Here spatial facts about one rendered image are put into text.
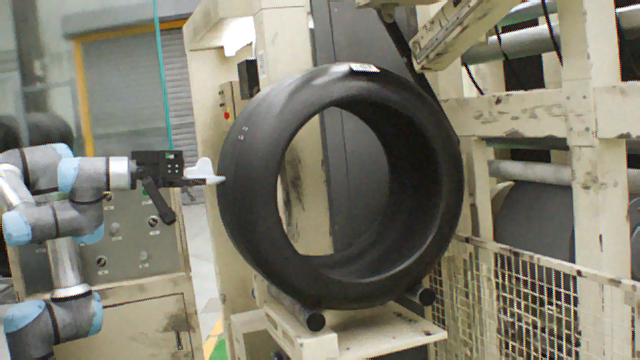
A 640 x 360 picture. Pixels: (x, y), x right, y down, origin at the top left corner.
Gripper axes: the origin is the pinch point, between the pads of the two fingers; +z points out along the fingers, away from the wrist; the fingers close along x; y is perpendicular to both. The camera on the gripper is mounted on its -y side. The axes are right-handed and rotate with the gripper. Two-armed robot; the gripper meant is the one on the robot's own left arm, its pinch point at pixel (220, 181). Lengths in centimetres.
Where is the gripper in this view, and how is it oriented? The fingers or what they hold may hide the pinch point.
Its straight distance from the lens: 146.3
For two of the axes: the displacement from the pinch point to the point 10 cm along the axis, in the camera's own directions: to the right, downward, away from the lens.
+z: 9.5, -0.2, 3.2
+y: 0.0, -10.0, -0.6
